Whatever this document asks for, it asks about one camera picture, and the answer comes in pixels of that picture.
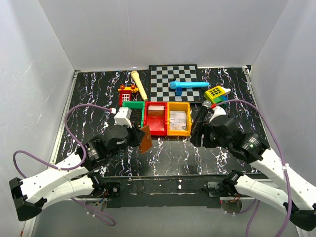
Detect green plastic bin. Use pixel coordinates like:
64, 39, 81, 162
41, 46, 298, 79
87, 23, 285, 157
123, 101, 145, 128

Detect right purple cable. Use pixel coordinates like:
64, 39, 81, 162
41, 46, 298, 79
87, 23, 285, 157
212, 99, 294, 237

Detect cards in yellow bin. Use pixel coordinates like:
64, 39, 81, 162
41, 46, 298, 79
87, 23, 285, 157
169, 111, 187, 131

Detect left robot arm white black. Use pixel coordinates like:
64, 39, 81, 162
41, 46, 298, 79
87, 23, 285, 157
9, 125, 152, 221

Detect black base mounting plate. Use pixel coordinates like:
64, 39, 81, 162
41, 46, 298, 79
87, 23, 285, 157
97, 175, 236, 208

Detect card stack in red bin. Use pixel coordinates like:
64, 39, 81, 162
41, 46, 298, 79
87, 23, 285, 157
147, 105, 165, 117

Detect blue toy microphone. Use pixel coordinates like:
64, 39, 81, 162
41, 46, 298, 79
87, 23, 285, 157
169, 81, 210, 90

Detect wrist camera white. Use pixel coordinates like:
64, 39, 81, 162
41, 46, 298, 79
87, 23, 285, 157
114, 107, 132, 128
209, 104, 227, 122

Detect black silver microphone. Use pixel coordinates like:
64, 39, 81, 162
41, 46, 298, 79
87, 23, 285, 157
192, 100, 212, 131

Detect brown leather card holder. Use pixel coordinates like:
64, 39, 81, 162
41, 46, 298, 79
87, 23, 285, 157
139, 125, 153, 154

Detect beige toy microphone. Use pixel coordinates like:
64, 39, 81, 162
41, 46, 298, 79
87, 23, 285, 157
131, 71, 148, 102

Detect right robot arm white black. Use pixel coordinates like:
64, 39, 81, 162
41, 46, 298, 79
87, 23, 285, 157
190, 115, 316, 231

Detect red plastic bin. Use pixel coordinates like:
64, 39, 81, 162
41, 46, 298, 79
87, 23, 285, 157
144, 101, 167, 136

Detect small blue toy block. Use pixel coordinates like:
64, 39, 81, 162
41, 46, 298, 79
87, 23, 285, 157
175, 87, 183, 96

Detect black card in green bin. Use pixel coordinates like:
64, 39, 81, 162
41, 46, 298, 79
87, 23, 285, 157
130, 109, 142, 128

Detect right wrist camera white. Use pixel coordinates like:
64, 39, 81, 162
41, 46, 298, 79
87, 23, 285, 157
209, 104, 227, 122

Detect checkered chess board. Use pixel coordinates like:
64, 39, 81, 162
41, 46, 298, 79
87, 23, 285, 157
149, 64, 201, 103

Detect red toy block house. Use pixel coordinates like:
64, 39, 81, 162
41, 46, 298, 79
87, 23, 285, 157
118, 84, 139, 107

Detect yellow plastic bin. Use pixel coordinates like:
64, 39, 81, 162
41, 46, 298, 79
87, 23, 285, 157
167, 102, 192, 137

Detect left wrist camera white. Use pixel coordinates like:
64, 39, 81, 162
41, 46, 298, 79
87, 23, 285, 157
114, 107, 132, 128

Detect yellow green block toy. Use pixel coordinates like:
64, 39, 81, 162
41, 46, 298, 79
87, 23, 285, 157
204, 85, 231, 108

